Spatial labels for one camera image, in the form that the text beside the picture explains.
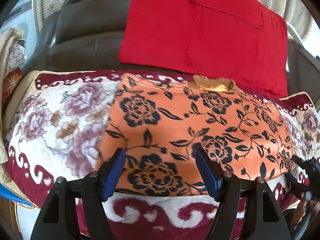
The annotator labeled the orange floral garment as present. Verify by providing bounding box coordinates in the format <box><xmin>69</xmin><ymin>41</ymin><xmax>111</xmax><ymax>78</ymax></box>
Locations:
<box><xmin>96</xmin><ymin>72</ymin><xmax>297</xmax><ymax>197</ymax></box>

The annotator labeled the blue flat object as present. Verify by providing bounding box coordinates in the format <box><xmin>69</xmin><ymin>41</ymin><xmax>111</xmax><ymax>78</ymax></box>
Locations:
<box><xmin>0</xmin><ymin>182</ymin><xmax>33</xmax><ymax>208</ymax></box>

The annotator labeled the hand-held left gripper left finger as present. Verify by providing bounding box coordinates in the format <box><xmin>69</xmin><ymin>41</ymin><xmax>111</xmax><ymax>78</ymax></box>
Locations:
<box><xmin>30</xmin><ymin>148</ymin><xmax>127</xmax><ymax>240</ymax></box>

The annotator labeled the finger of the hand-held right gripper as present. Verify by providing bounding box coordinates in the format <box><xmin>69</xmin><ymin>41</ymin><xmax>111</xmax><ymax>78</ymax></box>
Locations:
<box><xmin>285</xmin><ymin>172</ymin><xmax>313</xmax><ymax>202</ymax></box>
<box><xmin>291</xmin><ymin>155</ymin><xmax>320</xmax><ymax>180</ymax></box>

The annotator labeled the white framed grey panel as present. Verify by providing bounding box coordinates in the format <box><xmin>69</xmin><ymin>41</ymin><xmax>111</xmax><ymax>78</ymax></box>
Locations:
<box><xmin>286</xmin><ymin>22</ymin><xmax>320</xmax><ymax>98</ymax></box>

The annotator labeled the maroon white floral blanket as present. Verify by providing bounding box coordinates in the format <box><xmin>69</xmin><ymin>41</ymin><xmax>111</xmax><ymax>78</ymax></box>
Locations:
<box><xmin>4</xmin><ymin>70</ymin><xmax>320</xmax><ymax>240</ymax></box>

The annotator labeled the person's right hand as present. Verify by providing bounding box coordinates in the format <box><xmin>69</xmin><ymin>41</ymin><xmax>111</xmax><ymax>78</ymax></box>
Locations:
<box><xmin>296</xmin><ymin>197</ymin><xmax>314</xmax><ymax>222</ymax></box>

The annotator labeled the colourful printed cloth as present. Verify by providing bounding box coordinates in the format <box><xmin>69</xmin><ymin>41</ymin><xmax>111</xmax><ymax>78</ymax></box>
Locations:
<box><xmin>0</xmin><ymin>27</ymin><xmax>28</xmax><ymax>92</ymax></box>

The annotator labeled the folded red garment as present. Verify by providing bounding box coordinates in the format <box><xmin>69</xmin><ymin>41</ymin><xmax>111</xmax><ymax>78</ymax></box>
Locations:
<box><xmin>119</xmin><ymin>0</ymin><xmax>288</xmax><ymax>98</ymax></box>

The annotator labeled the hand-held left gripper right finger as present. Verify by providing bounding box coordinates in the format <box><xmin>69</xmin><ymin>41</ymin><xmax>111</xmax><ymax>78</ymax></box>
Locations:
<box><xmin>195</xmin><ymin>148</ymin><xmax>292</xmax><ymax>240</ymax></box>

